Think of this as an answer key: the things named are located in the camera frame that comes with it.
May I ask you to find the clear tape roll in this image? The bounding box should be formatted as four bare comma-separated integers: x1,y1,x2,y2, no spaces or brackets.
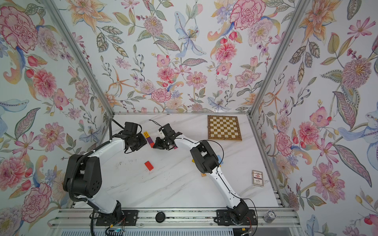
263,210,277,224

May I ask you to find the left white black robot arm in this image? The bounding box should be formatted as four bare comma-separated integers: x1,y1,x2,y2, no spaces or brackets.
63,120,147,225

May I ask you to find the black round knob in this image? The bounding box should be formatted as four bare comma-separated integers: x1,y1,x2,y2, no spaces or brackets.
155,211,166,223

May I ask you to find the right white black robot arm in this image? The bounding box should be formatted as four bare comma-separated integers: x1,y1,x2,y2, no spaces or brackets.
153,124,258,226

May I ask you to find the wooden chessboard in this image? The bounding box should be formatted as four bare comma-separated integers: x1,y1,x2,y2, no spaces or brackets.
207,115,242,142

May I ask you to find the playing card box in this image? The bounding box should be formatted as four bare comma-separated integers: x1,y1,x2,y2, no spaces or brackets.
252,170,264,187

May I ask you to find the aluminium mounting rail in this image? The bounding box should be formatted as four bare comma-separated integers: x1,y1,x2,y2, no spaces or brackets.
48,207,301,229

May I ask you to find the red rectangular block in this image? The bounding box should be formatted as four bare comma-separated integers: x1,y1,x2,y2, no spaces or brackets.
144,161,154,171

